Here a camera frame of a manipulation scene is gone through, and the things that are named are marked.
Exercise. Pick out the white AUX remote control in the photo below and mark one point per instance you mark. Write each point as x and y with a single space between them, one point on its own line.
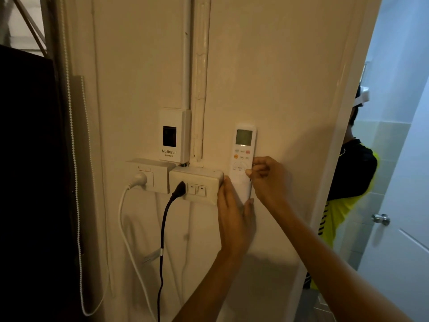
244 137

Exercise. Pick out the white switch and socket box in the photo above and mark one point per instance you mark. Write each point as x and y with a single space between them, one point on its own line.
207 181

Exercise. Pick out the person's left forearm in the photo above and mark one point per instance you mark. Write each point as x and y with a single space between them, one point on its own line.
211 291

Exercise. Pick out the white door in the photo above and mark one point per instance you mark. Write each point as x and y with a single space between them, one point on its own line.
402 264

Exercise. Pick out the silver refrigerator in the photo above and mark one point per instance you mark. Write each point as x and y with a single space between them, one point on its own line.
26 181

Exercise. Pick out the white circuit breaker box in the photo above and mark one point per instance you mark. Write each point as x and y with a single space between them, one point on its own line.
174 152

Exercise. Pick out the person's right forearm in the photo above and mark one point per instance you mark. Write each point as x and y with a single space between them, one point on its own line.
331 271

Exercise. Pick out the silver door knob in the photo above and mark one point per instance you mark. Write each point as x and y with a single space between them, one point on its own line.
380 218

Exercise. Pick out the person's right hand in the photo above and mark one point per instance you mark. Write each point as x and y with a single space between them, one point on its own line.
273 184

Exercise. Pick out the white wall socket box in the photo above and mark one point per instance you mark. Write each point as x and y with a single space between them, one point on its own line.
157 171

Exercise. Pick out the person's left hand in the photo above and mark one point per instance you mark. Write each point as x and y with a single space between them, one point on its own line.
234 228

